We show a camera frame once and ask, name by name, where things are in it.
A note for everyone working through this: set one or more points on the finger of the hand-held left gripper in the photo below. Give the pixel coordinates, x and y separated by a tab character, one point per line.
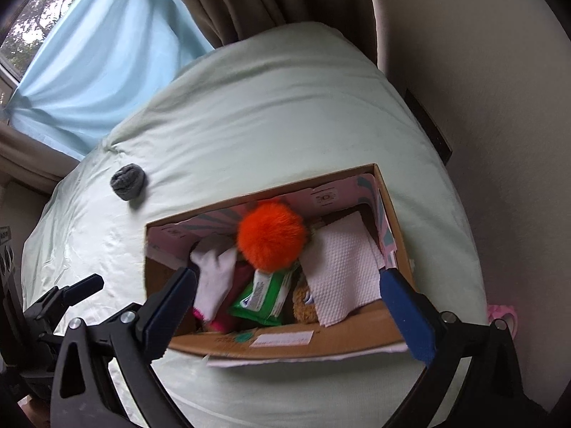
67	296

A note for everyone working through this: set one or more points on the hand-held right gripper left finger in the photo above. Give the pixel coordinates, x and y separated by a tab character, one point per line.
178	303

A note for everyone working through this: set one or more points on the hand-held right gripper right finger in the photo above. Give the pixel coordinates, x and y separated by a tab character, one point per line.
408	316

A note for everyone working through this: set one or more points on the pink cloth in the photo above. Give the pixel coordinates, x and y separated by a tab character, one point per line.
229	316

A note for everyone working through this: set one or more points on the white paper towel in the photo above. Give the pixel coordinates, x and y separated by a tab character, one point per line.
343	267

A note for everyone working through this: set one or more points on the green wet wipes pack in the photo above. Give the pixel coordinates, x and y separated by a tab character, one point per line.
263	296

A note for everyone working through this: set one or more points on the cardboard box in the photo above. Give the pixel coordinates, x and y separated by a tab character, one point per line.
276	339

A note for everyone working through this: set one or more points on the brown plush toy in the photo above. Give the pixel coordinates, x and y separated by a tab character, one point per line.
303	305

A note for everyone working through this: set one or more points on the orange fluffy pompom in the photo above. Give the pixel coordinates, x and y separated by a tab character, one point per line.
272	236

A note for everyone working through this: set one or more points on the pink and white item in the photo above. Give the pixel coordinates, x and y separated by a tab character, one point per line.
502	316

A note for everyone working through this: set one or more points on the grey rolled sock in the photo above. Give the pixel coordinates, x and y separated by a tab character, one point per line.
128	181

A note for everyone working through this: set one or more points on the beige curtain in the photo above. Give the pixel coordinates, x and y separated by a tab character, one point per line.
31	160
267	0

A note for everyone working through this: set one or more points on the light blue cloth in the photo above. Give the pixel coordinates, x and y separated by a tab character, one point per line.
111	53

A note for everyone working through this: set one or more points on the window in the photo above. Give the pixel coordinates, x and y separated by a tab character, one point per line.
26	18

